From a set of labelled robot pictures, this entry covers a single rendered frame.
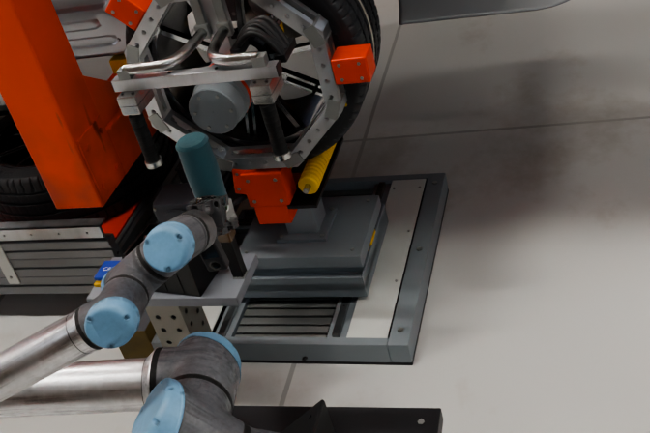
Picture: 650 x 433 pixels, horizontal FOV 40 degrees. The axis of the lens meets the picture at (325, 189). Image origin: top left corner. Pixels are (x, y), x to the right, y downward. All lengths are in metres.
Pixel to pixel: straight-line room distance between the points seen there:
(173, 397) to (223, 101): 0.76
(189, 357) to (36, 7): 1.05
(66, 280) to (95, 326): 1.36
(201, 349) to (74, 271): 1.15
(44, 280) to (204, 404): 1.42
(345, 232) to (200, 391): 1.05
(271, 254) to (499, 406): 0.81
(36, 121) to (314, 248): 0.87
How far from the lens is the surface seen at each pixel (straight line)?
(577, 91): 3.64
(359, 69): 2.17
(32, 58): 2.43
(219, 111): 2.17
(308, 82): 2.35
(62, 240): 2.92
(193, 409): 1.73
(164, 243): 1.72
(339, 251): 2.62
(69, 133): 2.51
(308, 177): 2.40
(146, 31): 2.31
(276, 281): 2.70
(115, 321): 1.66
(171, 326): 2.43
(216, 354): 1.89
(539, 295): 2.70
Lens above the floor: 1.82
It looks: 33 degrees down
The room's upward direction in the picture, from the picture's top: 15 degrees counter-clockwise
